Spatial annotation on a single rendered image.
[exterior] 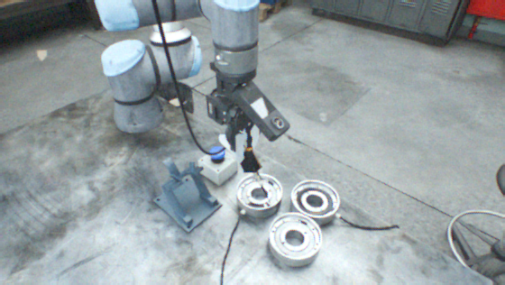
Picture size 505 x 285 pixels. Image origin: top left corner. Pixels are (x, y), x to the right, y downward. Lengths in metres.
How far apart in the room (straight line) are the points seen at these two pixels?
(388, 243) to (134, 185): 0.59
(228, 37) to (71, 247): 0.53
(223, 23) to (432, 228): 1.62
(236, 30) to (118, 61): 0.47
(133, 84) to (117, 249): 0.43
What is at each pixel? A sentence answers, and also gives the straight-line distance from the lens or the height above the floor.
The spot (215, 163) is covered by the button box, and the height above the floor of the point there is 0.85.
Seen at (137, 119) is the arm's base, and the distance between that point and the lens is 0.99.
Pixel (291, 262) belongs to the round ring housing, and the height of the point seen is 0.83.
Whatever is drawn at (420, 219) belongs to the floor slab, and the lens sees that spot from 1.93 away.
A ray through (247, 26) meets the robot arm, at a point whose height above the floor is 1.21.
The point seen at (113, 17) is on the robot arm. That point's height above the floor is 1.22.
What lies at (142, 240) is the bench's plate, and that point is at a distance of 0.74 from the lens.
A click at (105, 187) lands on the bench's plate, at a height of 0.80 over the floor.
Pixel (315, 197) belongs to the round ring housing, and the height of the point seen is 0.82.
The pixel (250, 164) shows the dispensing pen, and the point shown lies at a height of 0.93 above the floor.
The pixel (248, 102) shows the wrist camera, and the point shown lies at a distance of 0.55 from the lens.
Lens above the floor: 1.39
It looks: 40 degrees down
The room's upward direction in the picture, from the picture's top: straight up
